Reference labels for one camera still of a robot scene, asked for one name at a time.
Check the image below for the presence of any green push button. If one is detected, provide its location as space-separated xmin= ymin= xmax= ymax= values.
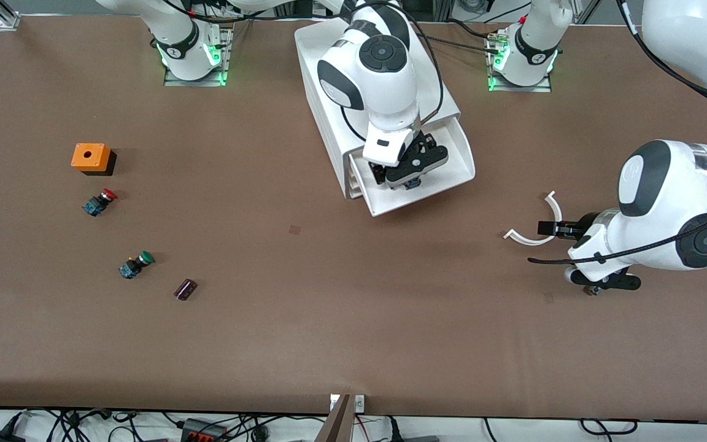
xmin=118 ymin=250 xmax=156 ymax=281

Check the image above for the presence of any red mushroom push button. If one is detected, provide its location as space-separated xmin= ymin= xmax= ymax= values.
xmin=82 ymin=188 xmax=118 ymax=217

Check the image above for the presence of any white curved plastic clamp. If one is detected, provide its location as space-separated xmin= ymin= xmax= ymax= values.
xmin=503 ymin=190 xmax=563 ymax=247

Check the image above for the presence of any black power strip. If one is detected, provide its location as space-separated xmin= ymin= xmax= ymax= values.
xmin=180 ymin=418 xmax=229 ymax=442

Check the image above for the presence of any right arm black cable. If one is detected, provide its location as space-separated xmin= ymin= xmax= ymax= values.
xmin=340 ymin=0 xmax=444 ymax=145

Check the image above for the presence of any black cable on table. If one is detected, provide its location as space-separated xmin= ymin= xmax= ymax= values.
xmin=446 ymin=18 xmax=490 ymax=39
xmin=418 ymin=34 xmax=501 ymax=62

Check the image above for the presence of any looped black cable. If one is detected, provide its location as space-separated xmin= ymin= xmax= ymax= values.
xmin=579 ymin=418 xmax=639 ymax=436

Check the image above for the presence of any orange button enclosure box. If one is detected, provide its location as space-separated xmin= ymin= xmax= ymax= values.
xmin=71 ymin=143 xmax=117 ymax=177

